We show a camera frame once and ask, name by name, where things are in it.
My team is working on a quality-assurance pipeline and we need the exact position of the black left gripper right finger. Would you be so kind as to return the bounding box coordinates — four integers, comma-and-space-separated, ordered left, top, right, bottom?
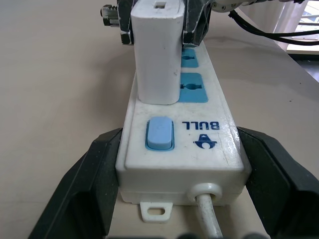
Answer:
236, 126, 319, 239

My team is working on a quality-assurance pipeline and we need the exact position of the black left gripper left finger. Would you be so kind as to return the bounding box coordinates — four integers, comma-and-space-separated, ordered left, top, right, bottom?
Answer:
27, 127, 123, 239

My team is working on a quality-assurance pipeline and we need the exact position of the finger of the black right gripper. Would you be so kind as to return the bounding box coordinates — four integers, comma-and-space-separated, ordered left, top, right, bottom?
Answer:
99, 0, 140, 45
182, 0, 213, 47

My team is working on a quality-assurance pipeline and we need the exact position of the white charger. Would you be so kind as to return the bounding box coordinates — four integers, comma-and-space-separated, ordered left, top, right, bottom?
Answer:
131, 0, 185, 105

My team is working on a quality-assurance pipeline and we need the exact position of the white blue power strip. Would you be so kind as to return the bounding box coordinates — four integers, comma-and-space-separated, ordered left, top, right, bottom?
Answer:
115, 41, 252, 223

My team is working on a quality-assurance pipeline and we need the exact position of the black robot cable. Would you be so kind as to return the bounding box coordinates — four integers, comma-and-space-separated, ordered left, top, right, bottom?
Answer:
228, 9, 319, 41
233, 14, 319, 46

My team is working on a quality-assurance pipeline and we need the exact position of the white power strip cord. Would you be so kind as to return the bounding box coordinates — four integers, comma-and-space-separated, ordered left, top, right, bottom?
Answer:
195, 192, 224, 239

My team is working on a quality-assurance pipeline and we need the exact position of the white window frame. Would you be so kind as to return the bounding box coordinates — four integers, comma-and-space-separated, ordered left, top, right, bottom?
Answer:
274, 0, 319, 42

